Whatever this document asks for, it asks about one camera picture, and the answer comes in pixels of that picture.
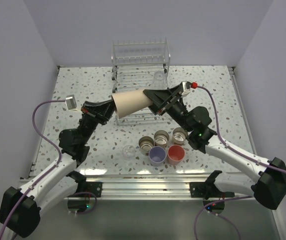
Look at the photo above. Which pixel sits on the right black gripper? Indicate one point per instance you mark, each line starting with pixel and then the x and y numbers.
pixel 160 97

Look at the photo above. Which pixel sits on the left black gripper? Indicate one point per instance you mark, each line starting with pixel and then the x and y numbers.
pixel 100 112

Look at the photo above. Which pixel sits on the large clear glass cup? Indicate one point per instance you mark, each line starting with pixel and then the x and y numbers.
pixel 159 81

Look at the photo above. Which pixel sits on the tan paper cup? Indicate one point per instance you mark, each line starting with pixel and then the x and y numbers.
pixel 129 102

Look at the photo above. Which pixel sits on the steel cup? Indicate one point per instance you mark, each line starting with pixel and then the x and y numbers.
pixel 145 145
pixel 161 138
pixel 179 136

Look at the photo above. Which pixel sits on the small clear glass cup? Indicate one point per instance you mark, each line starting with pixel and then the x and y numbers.
pixel 128 152

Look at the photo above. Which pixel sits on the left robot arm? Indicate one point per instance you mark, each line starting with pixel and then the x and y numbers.
pixel 21 208

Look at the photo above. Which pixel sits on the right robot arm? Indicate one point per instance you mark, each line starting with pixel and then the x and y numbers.
pixel 261 178

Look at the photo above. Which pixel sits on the purple plastic cup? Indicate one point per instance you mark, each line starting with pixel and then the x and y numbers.
pixel 157 156

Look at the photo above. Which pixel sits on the red plastic cup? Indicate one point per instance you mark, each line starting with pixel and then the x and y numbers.
pixel 175 154

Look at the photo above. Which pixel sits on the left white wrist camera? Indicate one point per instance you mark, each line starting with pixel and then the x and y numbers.
pixel 71 104

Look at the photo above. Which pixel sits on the silver wire dish rack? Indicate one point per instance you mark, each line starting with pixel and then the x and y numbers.
pixel 134 63

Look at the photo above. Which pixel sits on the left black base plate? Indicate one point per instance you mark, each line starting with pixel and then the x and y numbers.
pixel 92 187

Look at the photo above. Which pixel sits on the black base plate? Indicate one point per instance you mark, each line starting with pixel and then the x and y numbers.
pixel 206 191
pixel 92 187

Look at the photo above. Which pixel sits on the aluminium frame rail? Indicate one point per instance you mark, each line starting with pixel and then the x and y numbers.
pixel 119 187

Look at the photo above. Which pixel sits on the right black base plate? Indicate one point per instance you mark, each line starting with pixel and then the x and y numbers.
pixel 206 191

